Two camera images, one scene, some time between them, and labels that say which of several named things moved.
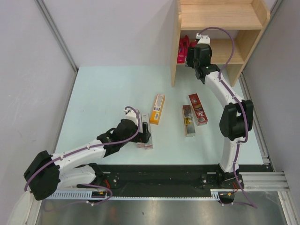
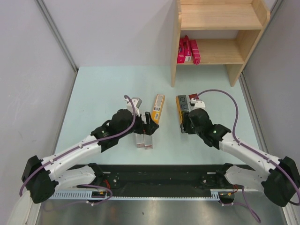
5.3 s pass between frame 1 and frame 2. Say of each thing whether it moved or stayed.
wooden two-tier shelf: stayed
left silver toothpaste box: stayed
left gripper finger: moved
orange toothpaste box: stayed
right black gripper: moved
